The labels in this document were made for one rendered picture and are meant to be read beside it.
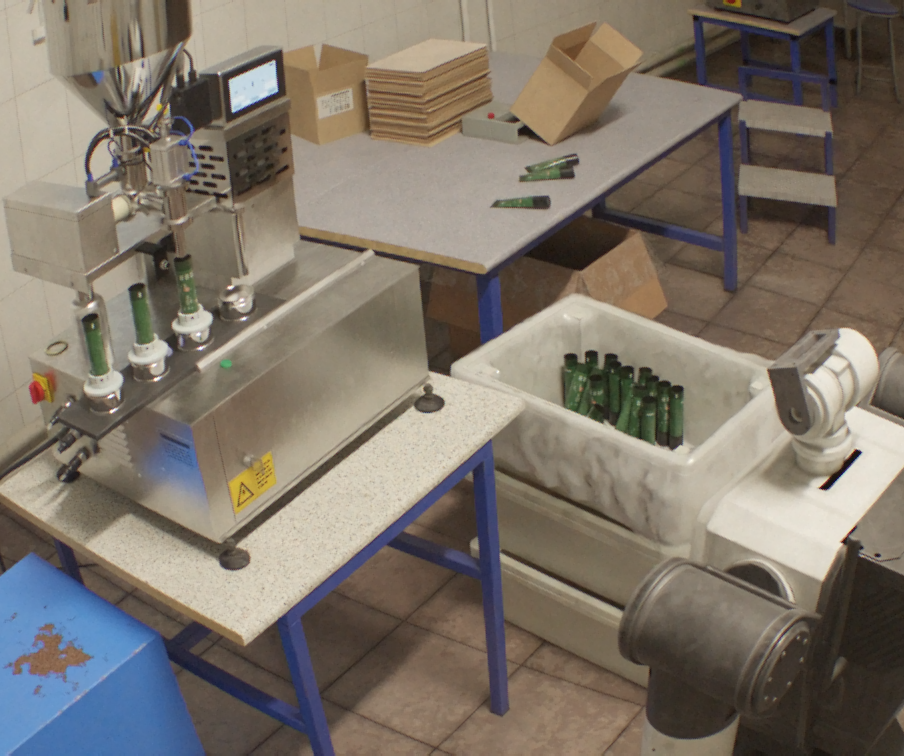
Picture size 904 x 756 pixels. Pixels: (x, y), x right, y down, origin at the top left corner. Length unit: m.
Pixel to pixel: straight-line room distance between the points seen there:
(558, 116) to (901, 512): 2.63
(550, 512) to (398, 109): 1.49
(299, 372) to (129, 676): 0.63
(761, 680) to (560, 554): 1.85
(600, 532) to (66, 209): 1.27
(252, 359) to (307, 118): 1.84
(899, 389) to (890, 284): 3.38
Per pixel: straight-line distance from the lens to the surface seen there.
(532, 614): 2.96
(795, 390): 1.06
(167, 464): 2.07
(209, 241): 2.29
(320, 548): 2.11
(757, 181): 4.94
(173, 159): 2.00
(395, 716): 2.85
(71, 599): 2.37
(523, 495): 2.71
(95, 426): 1.99
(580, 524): 2.63
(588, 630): 2.85
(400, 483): 2.24
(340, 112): 3.84
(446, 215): 3.21
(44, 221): 2.12
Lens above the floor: 2.02
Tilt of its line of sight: 31 degrees down
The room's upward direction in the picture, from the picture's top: 6 degrees counter-clockwise
